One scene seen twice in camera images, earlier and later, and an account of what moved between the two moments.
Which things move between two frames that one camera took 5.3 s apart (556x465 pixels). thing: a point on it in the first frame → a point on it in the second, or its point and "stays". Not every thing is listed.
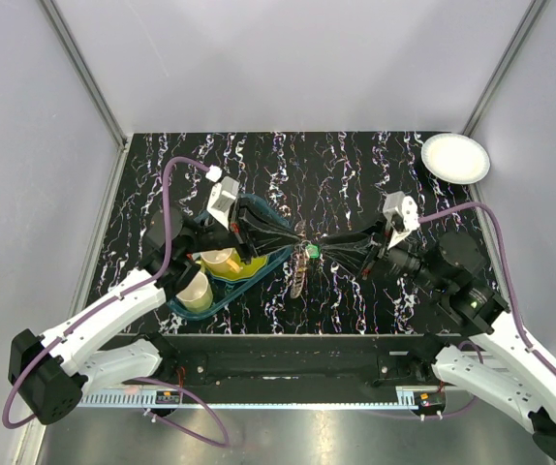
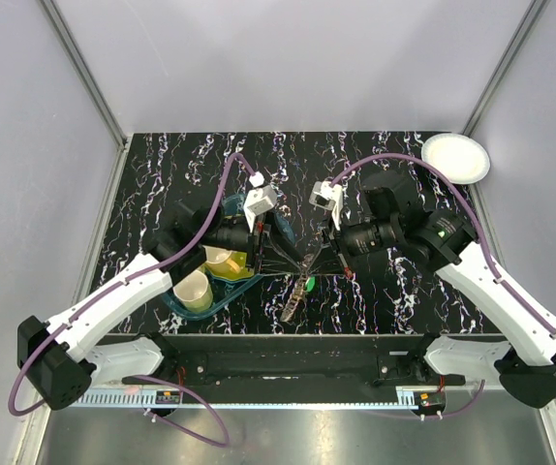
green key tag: (314, 251) → (310, 284)
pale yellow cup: (197, 294) stays
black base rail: (292, 363) stays
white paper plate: (455, 158) stays
